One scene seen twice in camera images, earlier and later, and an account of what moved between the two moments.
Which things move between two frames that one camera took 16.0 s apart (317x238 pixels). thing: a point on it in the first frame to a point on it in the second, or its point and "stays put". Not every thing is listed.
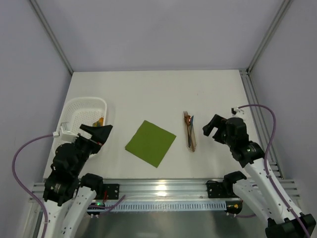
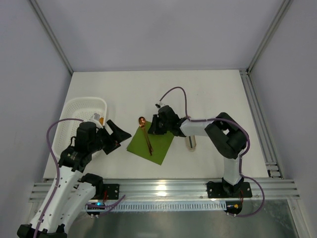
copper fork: (185, 113) to (149, 146)
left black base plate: (113, 191) stays put
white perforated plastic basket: (75, 112) stays put
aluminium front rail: (160, 189) stays put
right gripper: (219, 130) to (158, 123)
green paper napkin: (150, 143) stays put
